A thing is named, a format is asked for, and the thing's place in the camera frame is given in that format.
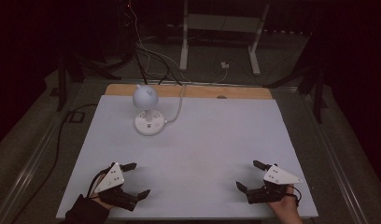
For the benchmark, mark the white table mat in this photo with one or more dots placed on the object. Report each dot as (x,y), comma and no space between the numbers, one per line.
(194,149)

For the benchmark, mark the white round-headed table lamp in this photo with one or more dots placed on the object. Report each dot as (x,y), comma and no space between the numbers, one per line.
(145,98)

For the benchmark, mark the white metal stand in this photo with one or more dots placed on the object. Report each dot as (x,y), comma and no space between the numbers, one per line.
(184,46)

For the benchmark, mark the white plug adapter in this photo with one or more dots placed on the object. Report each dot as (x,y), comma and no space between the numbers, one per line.
(225,65)

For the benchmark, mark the person's left hand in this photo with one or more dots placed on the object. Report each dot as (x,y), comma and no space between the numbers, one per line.
(102,202)

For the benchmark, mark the black tripod stand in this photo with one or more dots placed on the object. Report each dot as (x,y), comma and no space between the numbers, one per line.
(317,96)

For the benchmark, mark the wooden table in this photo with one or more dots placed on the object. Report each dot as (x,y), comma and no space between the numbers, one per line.
(204,91)

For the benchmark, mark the metal floor rail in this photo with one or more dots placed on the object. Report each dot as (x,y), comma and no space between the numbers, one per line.
(335,161)
(26,174)

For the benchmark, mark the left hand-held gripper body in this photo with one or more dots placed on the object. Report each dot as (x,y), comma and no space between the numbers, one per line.
(112,179)

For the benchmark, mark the black square floor plate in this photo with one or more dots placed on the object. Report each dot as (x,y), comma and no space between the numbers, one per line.
(76,117)

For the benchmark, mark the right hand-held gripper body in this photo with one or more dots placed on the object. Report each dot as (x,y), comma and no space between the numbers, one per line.
(280,177)

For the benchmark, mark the person's right hand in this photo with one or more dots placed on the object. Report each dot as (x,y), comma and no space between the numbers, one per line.
(285,208)

